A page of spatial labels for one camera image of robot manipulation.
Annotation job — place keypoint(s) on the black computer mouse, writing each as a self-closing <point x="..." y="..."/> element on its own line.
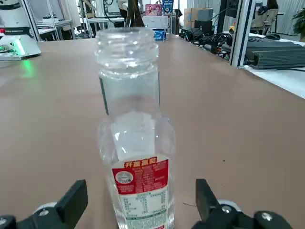
<point x="272" y="36"/>

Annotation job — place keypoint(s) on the green plant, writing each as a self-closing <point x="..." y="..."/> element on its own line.
<point x="300" y="22"/>

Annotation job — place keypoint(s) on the blue cookie box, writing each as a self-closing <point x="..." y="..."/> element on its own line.
<point x="160" y="35"/>

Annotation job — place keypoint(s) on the clear plastic drink bottle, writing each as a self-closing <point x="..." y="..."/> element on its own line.
<point x="135" y="143"/>

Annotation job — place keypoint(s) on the pink snack box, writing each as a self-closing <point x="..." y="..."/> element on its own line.
<point x="153" y="9"/>

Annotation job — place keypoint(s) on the black finned power supply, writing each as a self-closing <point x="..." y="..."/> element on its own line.
<point x="274" y="53"/>

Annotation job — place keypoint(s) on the aluminium frame post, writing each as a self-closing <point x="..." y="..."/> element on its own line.
<point x="239" y="33"/>

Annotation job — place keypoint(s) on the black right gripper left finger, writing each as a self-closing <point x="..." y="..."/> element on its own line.
<point x="69" y="202"/>

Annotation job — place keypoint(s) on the stacked cardboard boxes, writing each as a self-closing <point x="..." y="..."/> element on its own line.
<point x="197" y="16"/>

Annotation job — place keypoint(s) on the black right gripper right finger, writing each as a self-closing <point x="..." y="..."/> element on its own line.
<point x="205" y="198"/>

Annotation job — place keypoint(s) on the office chair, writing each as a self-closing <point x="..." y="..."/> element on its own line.
<point x="264" y="20"/>

